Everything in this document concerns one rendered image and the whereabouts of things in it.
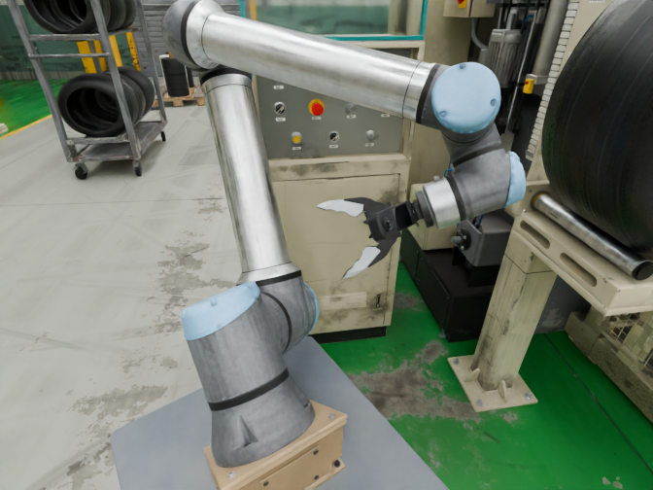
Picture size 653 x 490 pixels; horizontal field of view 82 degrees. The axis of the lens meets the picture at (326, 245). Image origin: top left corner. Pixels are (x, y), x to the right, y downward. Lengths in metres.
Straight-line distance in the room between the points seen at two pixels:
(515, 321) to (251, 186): 1.07
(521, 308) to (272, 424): 1.05
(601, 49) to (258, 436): 0.90
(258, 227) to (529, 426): 1.33
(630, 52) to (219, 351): 0.84
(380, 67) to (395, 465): 0.72
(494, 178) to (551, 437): 1.25
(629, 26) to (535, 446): 1.35
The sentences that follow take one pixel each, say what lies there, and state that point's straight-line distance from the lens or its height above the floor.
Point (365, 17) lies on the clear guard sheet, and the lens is 1.32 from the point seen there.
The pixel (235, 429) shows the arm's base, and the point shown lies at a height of 0.78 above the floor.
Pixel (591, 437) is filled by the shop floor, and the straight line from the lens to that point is 1.86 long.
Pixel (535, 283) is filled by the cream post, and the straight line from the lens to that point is 1.45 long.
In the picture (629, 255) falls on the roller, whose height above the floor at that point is 0.92.
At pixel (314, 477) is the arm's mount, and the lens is 0.80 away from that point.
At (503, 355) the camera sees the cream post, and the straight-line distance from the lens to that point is 1.65.
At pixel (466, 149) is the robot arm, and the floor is 1.15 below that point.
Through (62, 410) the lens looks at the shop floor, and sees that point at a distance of 1.95.
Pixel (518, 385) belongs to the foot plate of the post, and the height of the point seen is 0.01.
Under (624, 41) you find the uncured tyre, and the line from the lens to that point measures 0.89.
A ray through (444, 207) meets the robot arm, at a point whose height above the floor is 1.06.
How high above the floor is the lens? 1.36
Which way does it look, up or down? 32 degrees down
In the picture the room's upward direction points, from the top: straight up
